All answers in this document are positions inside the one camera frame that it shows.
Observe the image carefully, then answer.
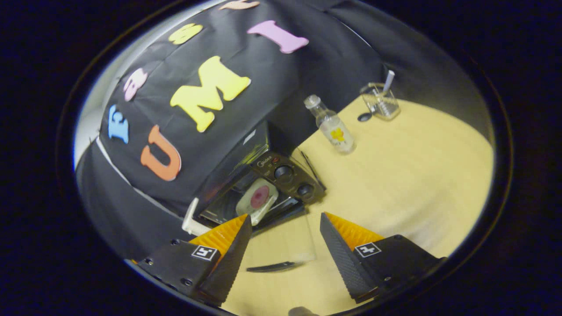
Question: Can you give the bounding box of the white square plate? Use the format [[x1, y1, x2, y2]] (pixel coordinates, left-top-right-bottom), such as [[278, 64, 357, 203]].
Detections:
[[235, 178, 279, 226]]

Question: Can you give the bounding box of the black electric oven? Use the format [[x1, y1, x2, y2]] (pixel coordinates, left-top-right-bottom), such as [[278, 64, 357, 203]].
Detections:
[[193, 121, 328, 273]]

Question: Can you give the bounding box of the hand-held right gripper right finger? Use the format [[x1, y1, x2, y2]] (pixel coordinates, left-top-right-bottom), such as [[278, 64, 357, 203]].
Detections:
[[320, 212, 446, 304]]

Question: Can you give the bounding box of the pink round food slice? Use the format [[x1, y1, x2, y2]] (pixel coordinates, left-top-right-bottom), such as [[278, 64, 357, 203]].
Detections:
[[250, 185, 270, 209]]

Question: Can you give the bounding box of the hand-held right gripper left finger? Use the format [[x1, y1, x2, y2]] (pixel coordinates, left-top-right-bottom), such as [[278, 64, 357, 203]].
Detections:
[[134, 214, 253, 306]]

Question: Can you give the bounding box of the white toaster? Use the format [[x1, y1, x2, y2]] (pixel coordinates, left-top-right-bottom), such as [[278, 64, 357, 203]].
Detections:
[[182, 197, 212, 237]]

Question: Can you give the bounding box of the clear glass cup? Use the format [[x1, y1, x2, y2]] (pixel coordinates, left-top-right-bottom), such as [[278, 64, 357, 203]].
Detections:
[[360, 83, 401, 121]]

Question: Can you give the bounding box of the clear bottle with yellow flower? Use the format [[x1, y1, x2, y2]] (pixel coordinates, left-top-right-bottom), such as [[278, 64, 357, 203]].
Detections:
[[304, 94, 356, 154]]

